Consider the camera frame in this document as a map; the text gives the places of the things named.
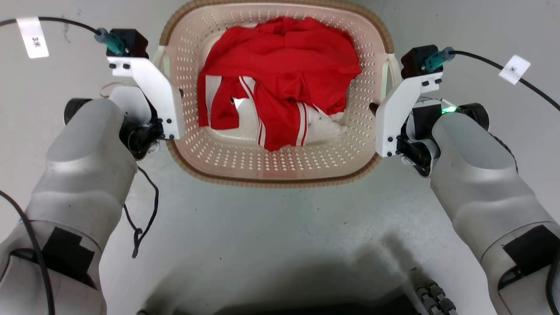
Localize beige plastic laundry basket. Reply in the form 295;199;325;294
151;0;403;189

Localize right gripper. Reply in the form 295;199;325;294
369;97;458;178

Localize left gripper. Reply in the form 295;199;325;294
108;85;185;161

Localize white camera bracket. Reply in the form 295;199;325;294
107;56;187;141
375;72;444;158

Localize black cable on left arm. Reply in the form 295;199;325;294
0;190;56;315

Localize grey corrugated cable conduits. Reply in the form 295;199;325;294
409;268;459;315

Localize thin black dangling cable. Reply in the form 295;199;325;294
122;165;160;259

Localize white paper cable tag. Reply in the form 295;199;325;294
498;55;532;85
16;17;50;59

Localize white left camera bracket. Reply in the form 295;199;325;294
107;56;187;141

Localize red garment with white stripes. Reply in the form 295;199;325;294
197;17;363;153

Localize white right camera bracket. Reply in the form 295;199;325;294
375;72;444;158

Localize black cable with teal plug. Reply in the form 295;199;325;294
0;17;128;56
423;46;560;112

